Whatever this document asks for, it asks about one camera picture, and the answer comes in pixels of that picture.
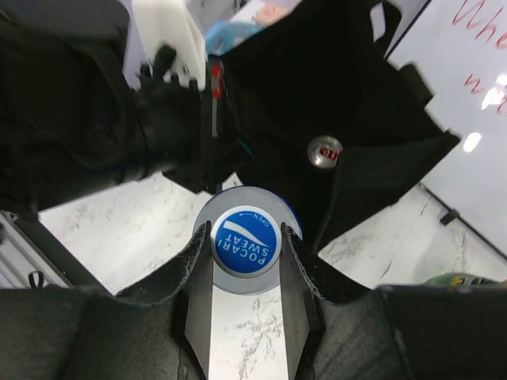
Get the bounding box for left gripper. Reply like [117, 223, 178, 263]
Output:
[170, 55, 254, 194]

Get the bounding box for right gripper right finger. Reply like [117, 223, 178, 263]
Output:
[280, 226, 506, 379]

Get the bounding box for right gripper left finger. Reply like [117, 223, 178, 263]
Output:
[1, 222, 212, 379]

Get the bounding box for blue label water bottle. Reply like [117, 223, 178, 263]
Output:
[194, 186, 303, 295]

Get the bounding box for red silver beverage can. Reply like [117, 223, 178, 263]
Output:
[307, 135, 343, 170]

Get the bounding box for black canvas bag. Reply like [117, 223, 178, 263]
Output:
[223, 1, 459, 252]

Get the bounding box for green glass Perrier bottle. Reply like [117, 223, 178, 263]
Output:
[422, 272, 506, 287]

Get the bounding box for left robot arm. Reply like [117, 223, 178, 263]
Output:
[1, 1, 254, 220]

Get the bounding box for light blue headphones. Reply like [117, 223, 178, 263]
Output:
[204, 21, 263, 55]

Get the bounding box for small pink box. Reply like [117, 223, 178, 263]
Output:
[253, 3, 288, 26]

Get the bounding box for whiteboard with red writing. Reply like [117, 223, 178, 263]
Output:
[389, 0, 506, 253]

